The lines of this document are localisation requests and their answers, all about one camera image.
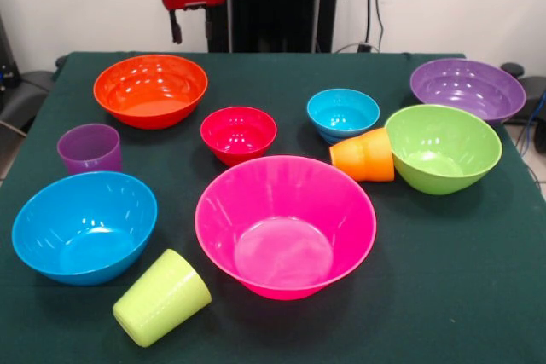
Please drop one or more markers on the large pink bowl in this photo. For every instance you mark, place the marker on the large pink bowl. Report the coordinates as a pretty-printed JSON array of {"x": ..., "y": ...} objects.
[{"x": 286, "y": 227}]

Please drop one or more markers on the small blue bowl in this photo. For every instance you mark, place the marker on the small blue bowl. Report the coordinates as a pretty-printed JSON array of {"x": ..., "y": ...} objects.
[{"x": 343, "y": 114}]

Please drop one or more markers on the dark green tablecloth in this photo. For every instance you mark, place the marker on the dark green tablecloth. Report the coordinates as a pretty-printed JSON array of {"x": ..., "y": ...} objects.
[{"x": 426, "y": 253}]

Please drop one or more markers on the small red-pink bowl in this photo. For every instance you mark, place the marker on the small red-pink bowl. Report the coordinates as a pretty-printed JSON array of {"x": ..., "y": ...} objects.
[{"x": 239, "y": 136}]

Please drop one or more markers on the large blue bowl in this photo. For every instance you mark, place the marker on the large blue bowl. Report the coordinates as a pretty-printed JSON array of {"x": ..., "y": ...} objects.
[{"x": 85, "y": 227}]

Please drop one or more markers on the large orange-red bowl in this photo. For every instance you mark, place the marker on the large orange-red bowl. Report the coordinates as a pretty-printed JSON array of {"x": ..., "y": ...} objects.
[{"x": 151, "y": 91}]

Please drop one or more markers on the large green bowl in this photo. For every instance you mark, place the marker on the large green bowl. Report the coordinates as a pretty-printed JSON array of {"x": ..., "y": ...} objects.
[{"x": 443, "y": 151}]

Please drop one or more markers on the green cup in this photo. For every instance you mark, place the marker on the green cup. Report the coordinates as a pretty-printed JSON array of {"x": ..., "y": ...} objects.
[{"x": 160, "y": 300}]

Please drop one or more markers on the large purple bowl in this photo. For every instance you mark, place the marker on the large purple bowl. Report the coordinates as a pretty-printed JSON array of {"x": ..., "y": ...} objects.
[{"x": 467, "y": 87}]

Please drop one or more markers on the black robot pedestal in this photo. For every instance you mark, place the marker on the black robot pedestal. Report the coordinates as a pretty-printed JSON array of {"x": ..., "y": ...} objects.
[{"x": 277, "y": 6}]

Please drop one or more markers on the purple cup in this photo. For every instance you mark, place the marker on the purple cup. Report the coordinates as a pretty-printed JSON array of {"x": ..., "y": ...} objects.
[{"x": 89, "y": 151}]

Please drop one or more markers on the orange cup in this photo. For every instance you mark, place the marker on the orange cup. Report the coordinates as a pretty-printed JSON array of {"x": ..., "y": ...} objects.
[{"x": 362, "y": 157}]

